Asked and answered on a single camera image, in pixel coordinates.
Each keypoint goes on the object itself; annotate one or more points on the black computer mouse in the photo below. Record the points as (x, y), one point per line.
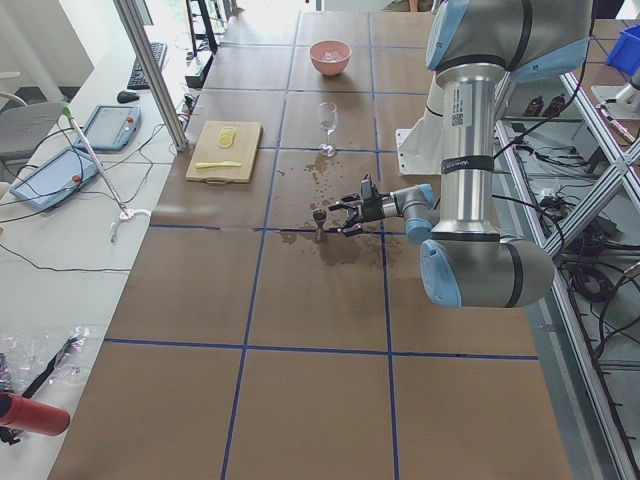
(127, 96)

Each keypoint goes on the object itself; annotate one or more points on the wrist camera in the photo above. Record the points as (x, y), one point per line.
(368, 188)

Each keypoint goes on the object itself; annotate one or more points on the yellow plastic knife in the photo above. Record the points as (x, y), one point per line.
(221, 164)

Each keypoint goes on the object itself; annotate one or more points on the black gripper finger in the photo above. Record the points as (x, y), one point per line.
(348, 202)
(352, 226)

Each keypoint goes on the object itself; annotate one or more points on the clear wine glass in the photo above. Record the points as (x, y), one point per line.
(327, 114)

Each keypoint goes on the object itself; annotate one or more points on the blue teach pendant far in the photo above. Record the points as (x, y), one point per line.
(111, 127)

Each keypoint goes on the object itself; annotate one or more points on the aluminium frame post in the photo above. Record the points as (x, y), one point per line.
(132, 22)

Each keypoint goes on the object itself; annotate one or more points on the blue storage bin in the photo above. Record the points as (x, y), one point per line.
(625, 55)

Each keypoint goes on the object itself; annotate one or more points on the blue teach pendant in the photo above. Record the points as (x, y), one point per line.
(111, 127)
(55, 180)

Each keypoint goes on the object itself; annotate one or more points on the clear ice cubes pile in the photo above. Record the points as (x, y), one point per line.
(332, 57)

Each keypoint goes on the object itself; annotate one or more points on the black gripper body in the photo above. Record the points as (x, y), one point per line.
(381, 208)

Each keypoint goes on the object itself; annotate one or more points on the red bottle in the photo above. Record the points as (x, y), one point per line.
(21, 413)

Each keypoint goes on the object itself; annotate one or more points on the pink bowl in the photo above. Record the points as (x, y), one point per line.
(329, 69)

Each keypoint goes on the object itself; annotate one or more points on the steel jigger measuring cup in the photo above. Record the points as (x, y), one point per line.
(319, 216)

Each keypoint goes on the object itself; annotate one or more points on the metal rod green clip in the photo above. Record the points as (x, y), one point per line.
(126, 213)

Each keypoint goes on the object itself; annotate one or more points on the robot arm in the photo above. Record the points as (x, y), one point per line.
(473, 45)

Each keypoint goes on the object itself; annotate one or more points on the blue teach pendant near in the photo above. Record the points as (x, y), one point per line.
(55, 180)

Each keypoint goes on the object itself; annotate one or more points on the bamboo cutting board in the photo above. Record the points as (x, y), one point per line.
(243, 150)

